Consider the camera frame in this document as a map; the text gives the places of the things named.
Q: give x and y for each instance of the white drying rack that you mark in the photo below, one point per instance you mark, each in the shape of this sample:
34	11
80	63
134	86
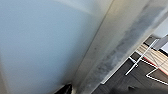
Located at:
135	62

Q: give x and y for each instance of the grey leaning panel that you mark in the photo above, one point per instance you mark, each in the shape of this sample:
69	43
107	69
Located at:
161	42

